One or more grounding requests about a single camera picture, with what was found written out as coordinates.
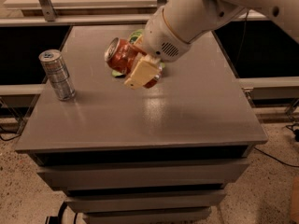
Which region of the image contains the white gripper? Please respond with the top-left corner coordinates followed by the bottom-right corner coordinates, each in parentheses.
top-left (124, 7), bottom-right (191, 90)

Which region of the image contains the red coke can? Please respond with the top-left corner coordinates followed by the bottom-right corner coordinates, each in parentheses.
top-left (104, 37), bottom-right (159, 89)

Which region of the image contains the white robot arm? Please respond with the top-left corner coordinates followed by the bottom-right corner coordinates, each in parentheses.
top-left (124, 0), bottom-right (299, 89)

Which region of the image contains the silver energy drink can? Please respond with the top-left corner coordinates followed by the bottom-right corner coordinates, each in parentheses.
top-left (38, 49), bottom-right (76, 101)

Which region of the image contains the green chip bag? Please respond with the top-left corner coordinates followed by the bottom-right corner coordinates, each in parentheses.
top-left (112, 29), bottom-right (164, 80)

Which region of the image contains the grey drawer cabinet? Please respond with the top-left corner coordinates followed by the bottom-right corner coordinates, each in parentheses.
top-left (16, 25), bottom-right (267, 224)

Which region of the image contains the metal railing frame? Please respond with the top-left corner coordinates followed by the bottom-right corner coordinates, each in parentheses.
top-left (0, 0), bottom-right (275, 28)

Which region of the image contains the black floor cable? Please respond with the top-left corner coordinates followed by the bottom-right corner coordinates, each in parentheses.
top-left (253, 147), bottom-right (299, 169)

